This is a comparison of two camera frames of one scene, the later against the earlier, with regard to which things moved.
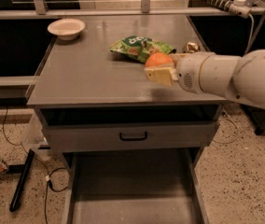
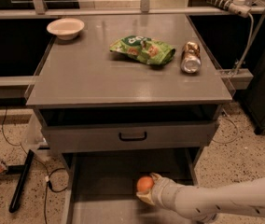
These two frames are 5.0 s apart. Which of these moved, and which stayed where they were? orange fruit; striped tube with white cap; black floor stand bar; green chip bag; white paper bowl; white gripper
Moved: white gripper; orange fruit
Stayed: white paper bowl; black floor stand bar; green chip bag; striped tube with white cap
